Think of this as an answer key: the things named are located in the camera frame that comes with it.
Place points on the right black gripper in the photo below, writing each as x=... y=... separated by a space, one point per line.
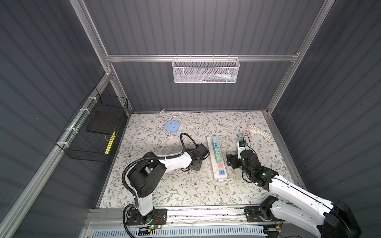
x=232 y=157

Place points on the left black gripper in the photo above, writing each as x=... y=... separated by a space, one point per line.
x=199 y=165

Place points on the long white power strip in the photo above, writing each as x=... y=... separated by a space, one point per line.
x=219 y=169

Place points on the teal small power strip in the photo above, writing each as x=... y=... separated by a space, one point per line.
x=240 y=136

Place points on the green plug cube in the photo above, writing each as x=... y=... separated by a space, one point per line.
x=218 y=157

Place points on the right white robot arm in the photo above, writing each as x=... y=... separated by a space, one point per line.
x=289 y=202

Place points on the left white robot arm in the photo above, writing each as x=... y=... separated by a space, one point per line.
x=147 y=172

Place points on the floral patterned table mat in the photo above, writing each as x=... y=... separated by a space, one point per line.
x=145 y=133

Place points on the round blue power hub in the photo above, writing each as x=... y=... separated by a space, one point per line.
x=172 y=126

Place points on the yellow marker pen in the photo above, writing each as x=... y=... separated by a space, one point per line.
x=110 y=143

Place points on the black foam pad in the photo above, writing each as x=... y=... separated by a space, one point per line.
x=103 y=123

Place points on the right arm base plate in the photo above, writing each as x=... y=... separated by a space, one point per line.
x=257 y=214

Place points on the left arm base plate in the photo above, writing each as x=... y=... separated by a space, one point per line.
x=155 y=217

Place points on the white wire mesh basket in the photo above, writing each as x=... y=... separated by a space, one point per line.
x=205 y=70

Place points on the black wire basket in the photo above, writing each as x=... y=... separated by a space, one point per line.
x=79 y=144

